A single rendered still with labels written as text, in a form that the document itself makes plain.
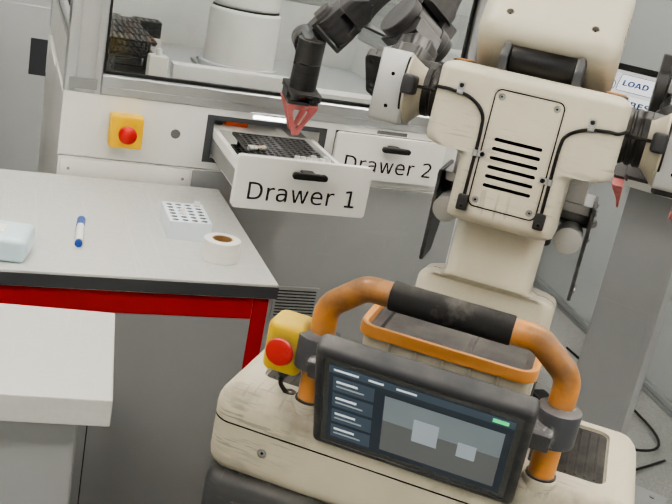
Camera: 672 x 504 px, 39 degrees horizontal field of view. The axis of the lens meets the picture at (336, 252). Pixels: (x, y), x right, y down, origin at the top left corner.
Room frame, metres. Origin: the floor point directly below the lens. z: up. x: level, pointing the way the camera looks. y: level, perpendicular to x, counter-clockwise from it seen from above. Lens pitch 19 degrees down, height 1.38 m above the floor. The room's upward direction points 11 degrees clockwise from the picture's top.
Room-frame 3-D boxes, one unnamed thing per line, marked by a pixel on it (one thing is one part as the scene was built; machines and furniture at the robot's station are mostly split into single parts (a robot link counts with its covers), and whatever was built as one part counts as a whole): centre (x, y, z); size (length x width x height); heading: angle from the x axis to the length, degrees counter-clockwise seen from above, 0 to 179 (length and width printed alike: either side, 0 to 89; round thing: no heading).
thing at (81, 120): (2.67, 0.35, 0.87); 1.02 x 0.95 x 0.14; 111
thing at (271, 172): (1.90, 0.09, 0.87); 0.29 x 0.02 x 0.11; 111
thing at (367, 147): (2.32, -0.08, 0.87); 0.29 x 0.02 x 0.11; 111
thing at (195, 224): (1.81, 0.31, 0.78); 0.12 x 0.08 x 0.04; 21
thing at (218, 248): (1.69, 0.21, 0.78); 0.07 x 0.07 x 0.04
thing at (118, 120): (2.07, 0.51, 0.88); 0.07 x 0.05 x 0.07; 111
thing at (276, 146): (2.09, 0.17, 0.87); 0.22 x 0.18 x 0.06; 21
